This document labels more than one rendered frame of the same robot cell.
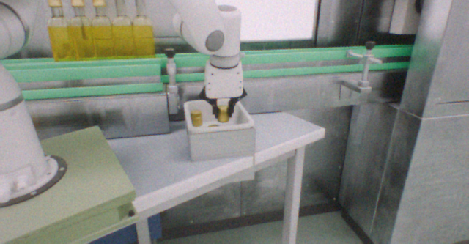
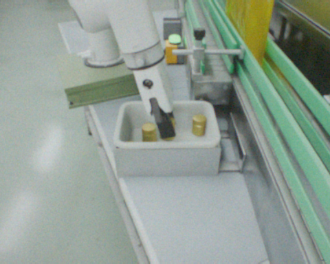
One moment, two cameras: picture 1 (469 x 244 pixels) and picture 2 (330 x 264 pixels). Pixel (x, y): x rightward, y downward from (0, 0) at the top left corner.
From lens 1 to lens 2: 0.99 m
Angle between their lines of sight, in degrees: 86
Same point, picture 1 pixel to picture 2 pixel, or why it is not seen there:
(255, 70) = (279, 144)
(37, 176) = (96, 60)
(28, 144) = (94, 40)
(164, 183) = (101, 117)
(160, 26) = (320, 9)
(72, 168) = (104, 69)
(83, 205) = (64, 77)
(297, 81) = (293, 241)
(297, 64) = (324, 216)
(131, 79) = not seen: hidden behind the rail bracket
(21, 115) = not seen: hidden behind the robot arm
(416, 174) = not seen: outside the picture
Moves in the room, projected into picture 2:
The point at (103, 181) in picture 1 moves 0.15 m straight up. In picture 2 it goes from (82, 79) to (72, 29)
